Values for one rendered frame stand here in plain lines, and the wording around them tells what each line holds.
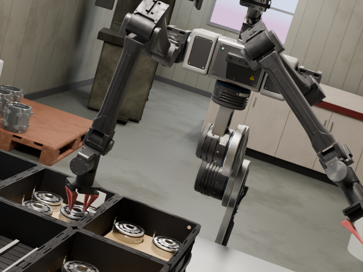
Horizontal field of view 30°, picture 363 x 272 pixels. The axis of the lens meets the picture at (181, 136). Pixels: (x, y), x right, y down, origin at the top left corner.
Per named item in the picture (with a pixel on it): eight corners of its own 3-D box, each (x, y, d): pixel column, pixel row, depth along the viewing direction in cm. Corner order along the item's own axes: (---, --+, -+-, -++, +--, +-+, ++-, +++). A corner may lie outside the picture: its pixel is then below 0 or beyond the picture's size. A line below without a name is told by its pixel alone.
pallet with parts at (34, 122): (18, 110, 660) (26, 76, 652) (102, 140, 645) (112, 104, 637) (-53, 130, 539) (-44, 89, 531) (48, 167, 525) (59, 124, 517)
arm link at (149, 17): (175, -1, 194) (144, -16, 196) (152, 39, 192) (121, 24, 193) (180, 52, 238) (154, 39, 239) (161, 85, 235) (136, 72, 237)
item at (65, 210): (68, 203, 223) (69, 201, 223) (96, 213, 221) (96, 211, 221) (55, 211, 213) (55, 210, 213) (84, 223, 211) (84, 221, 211)
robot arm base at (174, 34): (179, 63, 247) (188, 32, 244) (174, 65, 239) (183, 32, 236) (157, 56, 248) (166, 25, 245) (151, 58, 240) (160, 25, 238)
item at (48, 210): (30, 199, 226) (31, 197, 225) (57, 210, 224) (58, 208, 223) (15, 207, 216) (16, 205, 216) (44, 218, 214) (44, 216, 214)
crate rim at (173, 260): (119, 201, 234) (121, 194, 233) (200, 231, 228) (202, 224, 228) (73, 235, 196) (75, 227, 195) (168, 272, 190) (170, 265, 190)
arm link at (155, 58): (179, 42, 239) (166, 35, 239) (172, 43, 229) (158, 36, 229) (168, 66, 241) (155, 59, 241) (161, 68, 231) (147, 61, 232)
